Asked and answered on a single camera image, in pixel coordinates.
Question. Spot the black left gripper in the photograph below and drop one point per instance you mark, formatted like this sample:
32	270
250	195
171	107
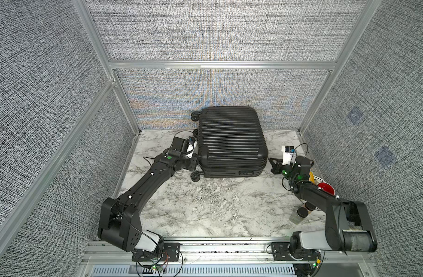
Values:
193	163

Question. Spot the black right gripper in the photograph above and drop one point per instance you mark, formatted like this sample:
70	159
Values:
278	164

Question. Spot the black ribbed hard-shell suitcase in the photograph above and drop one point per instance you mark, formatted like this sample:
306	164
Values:
231	143

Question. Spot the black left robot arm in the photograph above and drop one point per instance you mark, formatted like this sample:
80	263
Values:
119	222

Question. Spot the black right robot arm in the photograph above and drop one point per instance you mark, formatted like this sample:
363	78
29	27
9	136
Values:
348	227

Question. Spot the white patterned plate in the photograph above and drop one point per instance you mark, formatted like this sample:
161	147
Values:
318	179

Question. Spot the red and white cup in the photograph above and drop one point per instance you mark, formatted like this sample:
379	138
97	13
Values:
326	187

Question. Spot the black-capped small bottle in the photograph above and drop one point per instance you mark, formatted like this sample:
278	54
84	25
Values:
309	207

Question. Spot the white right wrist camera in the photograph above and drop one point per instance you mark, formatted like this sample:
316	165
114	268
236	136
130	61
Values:
288	153

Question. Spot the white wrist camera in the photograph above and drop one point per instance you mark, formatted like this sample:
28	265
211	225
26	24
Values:
288	153
192	143

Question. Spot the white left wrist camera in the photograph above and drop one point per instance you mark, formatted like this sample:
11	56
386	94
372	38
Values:
192	143

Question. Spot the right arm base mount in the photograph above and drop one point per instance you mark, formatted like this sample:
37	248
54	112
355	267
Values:
282	252

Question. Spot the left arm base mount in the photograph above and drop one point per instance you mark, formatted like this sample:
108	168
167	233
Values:
169	252

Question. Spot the aluminium front rail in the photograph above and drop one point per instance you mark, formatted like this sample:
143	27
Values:
224	257

